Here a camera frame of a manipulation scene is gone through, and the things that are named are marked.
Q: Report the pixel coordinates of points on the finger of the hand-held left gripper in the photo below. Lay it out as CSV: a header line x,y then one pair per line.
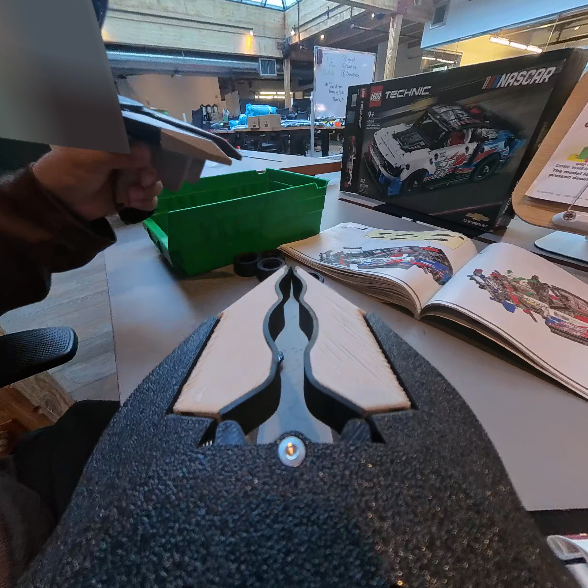
x,y
188,154

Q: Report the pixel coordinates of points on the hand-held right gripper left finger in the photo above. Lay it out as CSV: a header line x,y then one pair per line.
x,y
229,363

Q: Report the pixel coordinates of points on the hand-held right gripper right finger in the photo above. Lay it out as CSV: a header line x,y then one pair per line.
x,y
353,363

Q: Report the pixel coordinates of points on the green plastic bin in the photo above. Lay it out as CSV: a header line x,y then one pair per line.
x,y
239,220

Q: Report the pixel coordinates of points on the person's left forearm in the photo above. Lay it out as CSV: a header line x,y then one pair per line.
x,y
46,239

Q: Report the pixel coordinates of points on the person's left hand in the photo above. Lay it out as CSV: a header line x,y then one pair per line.
x,y
92,179

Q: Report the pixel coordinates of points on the black toy tyre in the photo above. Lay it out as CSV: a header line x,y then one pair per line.
x,y
317,276
273,252
246,265
271,268

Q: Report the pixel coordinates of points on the open instruction book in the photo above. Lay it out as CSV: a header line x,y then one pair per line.
x,y
482,298

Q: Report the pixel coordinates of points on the whiteboard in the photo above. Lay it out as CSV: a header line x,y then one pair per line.
x,y
344,78

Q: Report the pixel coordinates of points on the black chair armrest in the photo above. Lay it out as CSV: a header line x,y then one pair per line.
x,y
36,353

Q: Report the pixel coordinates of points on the dark toy car box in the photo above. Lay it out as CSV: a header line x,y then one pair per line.
x,y
450,138

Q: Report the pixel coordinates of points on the white stand base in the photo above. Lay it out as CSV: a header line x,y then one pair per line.
x,y
565,239

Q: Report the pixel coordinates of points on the printed instruction sheet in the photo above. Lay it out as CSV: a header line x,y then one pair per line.
x,y
565,170

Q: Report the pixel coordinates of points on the silver air duct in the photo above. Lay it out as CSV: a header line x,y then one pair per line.
x,y
183,62

